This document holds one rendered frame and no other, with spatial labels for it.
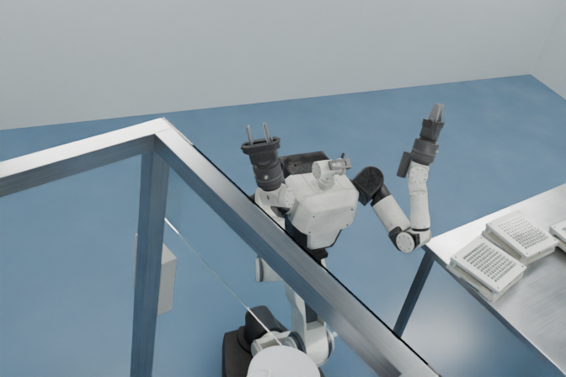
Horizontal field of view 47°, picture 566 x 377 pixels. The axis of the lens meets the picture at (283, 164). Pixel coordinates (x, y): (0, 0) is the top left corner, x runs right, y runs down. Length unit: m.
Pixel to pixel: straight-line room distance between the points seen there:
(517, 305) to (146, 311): 1.54
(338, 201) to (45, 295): 1.87
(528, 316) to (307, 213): 1.08
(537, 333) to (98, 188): 2.75
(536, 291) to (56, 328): 2.30
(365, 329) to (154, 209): 0.84
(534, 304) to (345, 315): 1.69
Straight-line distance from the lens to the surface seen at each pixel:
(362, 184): 2.49
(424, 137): 2.38
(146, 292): 2.23
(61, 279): 3.77
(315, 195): 2.35
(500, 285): 2.88
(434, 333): 3.88
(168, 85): 4.96
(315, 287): 1.44
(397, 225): 2.49
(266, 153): 2.03
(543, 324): 2.94
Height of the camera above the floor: 2.76
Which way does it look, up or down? 36 degrees down
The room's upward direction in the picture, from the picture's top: 12 degrees clockwise
